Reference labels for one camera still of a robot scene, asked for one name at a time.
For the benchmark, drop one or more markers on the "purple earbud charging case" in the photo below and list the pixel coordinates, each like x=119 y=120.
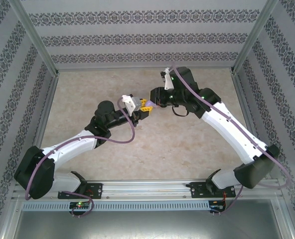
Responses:
x=152 y=102

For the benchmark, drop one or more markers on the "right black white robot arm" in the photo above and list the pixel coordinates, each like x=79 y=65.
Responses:
x=232 y=132

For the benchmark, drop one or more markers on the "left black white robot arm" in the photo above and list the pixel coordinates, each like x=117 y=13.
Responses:
x=70 y=147

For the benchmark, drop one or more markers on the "left green circuit board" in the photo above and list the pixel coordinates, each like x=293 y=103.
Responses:
x=79 y=205

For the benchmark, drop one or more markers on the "green circuit board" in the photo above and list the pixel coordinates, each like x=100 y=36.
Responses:
x=79 y=205
x=216 y=207

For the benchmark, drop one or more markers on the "grey metal sheet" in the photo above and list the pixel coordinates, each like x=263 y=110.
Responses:
x=147 y=226

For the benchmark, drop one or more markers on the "right green circuit board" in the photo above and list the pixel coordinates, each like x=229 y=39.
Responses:
x=216 y=207

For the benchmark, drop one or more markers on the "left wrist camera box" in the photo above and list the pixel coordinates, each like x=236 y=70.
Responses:
x=131 y=104

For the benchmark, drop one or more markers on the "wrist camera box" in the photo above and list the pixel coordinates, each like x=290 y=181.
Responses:
x=168 y=83
x=131 y=104

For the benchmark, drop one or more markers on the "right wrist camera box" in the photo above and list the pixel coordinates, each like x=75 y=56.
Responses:
x=168 y=83

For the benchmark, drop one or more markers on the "aluminium side rail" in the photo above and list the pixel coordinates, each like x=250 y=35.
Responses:
x=48 y=99
x=242 y=99

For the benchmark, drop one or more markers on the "aluminium mounting rail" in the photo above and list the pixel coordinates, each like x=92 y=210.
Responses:
x=142 y=189

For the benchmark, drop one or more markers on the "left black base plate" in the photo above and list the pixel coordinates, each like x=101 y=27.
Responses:
x=96 y=190

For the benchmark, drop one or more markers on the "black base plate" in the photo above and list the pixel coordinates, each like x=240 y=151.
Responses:
x=96 y=190
x=197 y=190

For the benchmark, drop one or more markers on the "aluminium frame post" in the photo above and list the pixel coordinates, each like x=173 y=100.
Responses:
x=254 y=37
x=34 y=37

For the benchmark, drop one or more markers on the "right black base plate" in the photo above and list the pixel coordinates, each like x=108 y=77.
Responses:
x=197 y=190

